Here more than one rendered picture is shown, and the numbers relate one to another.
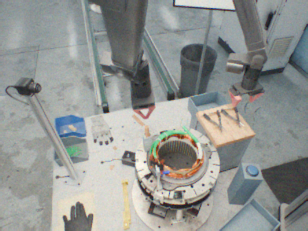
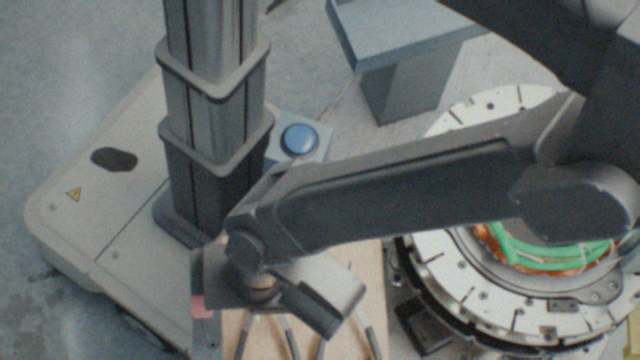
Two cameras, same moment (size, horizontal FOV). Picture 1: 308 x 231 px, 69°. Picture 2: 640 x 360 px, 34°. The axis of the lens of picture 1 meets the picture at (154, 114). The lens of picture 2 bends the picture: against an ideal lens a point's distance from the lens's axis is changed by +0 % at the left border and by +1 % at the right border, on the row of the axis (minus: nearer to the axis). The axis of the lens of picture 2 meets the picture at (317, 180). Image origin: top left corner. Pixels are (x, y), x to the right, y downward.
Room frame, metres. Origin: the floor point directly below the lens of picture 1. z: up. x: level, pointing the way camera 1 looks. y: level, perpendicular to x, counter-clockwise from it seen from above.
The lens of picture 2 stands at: (0.98, -0.31, 2.22)
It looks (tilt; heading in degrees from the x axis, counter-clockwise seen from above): 67 degrees down; 185
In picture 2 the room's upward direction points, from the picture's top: 11 degrees clockwise
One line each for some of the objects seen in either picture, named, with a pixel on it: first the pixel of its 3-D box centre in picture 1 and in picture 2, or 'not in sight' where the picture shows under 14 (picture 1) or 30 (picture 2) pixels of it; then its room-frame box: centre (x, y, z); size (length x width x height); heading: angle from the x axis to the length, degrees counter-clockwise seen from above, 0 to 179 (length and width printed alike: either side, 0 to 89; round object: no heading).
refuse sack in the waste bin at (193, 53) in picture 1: (196, 66); not in sight; (2.07, -0.47, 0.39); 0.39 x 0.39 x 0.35
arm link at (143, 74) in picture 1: (136, 69); not in sight; (0.50, 0.05, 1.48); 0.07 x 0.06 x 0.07; 66
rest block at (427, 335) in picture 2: not in sight; (430, 328); (0.57, -0.15, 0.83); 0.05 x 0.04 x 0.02; 44
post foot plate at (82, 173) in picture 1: (75, 177); not in sight; (0.54, 0.40, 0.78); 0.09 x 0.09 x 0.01; 81
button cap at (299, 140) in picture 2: (252, 170); (300, 139); (0.44, -0.39, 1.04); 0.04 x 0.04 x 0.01
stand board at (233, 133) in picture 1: (224, 124); (304, 319); (0.67, -0.32, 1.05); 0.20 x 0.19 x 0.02; 18
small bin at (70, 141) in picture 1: (71, 150); not in sight; (0.68, 0.44, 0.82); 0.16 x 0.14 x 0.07; 105
